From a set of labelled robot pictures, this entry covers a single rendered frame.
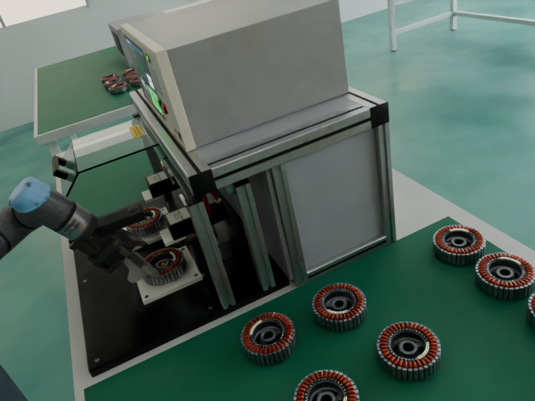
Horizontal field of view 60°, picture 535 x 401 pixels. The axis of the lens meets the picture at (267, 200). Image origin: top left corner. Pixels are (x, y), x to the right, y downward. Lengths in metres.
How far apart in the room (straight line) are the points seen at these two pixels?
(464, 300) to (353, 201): 0.31
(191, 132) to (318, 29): 0.33
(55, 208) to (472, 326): 0.87
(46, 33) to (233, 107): 4.86
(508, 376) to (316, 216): 0.47
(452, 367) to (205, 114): 0.66
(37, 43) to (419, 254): 5.09
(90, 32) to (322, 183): 4.94
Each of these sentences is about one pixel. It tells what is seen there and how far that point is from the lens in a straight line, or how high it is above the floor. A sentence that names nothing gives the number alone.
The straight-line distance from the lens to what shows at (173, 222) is 1.12.
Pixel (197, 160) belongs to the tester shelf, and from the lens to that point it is 0.92.
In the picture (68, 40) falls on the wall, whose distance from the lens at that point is 5.76.
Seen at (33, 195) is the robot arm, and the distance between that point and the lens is 1.04.
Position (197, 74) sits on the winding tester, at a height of 1.26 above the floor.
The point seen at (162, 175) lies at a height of 0.92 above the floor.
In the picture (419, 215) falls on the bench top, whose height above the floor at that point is 0.75.
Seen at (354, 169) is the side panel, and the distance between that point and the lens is 1.04.
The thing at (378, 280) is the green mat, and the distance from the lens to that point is 1.09.
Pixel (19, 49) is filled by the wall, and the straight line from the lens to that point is 5.78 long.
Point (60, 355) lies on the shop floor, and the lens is 2.40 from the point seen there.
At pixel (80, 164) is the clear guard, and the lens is 1.23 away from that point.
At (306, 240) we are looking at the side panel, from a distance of 1.06.
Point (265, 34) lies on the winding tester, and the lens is 0.97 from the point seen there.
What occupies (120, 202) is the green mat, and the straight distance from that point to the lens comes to 1.68.
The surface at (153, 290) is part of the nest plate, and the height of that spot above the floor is 0.78.
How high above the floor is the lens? 1.50
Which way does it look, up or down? 32 degrees down
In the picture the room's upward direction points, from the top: 13 degrees counter-clockwise
